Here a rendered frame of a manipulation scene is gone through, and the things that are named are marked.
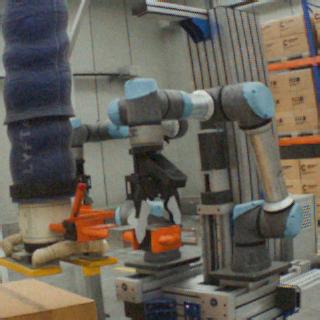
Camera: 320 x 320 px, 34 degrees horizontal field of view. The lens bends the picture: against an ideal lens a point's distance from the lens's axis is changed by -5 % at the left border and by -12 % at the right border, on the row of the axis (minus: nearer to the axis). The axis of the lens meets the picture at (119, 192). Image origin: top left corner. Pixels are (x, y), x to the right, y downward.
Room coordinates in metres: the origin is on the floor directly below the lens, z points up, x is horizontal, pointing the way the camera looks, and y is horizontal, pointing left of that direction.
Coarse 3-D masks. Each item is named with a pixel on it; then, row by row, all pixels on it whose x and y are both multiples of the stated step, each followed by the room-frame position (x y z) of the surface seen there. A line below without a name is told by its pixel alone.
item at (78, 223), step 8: (88, 216) 1.59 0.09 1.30; (64, 224) 1.53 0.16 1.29; (72, 224) 1.49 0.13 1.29; (80, 224) 1.49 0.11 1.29; (88, 224) 1.50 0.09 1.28; (96, 224) 1.51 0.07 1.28; (72, 232) 1.51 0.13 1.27; (80, 232) 1.49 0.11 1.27; (72, 240) 1.50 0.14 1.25; (80, 240) 1.49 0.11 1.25; (88, 240) 1.50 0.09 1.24
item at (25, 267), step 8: (0, 264) 1.78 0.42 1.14; (8, 264) 1.70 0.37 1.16; (16, 264) 1.67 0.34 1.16; (24, 264) 1.64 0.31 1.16; (48, 264) 1.61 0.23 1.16; (24, 272) 1.58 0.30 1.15; (32, 272) 1.54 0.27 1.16; (40, 272) 1.55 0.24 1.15; (48, 272) 1.56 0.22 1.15; (56, 272) 1.58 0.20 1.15
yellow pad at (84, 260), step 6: (84, 252) 1.73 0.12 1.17; (60, 258) 1.80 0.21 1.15; (78, 258) 1.72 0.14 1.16; (84, 258) 1.69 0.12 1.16; (90, 258) 1.67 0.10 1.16; (96, 258) 1.68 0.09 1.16; (102, 258) 1.68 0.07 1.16; (108, 258) 1.68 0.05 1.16; (114, 258) 1.68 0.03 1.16; (78, 264) 1.69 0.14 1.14; (84, 264) 1.66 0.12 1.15; (90, 264) 1.64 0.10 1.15; (96, 264) 1.64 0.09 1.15; (102, 264) 1.66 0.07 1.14; (108, 264) 1.67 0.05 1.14
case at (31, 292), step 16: (0, 288) 2.30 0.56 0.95; (16, 288) 2.28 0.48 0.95; (32, 288) 2.27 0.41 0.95; (48, 288) 2.26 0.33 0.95; (0, 304) 1.99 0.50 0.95; (16, 304) 1.99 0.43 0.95; (32, 304) 1.98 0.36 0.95; (48, 304) 1.97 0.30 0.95; (64, 304) 1.95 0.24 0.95; (80, 304) 1.95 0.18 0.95
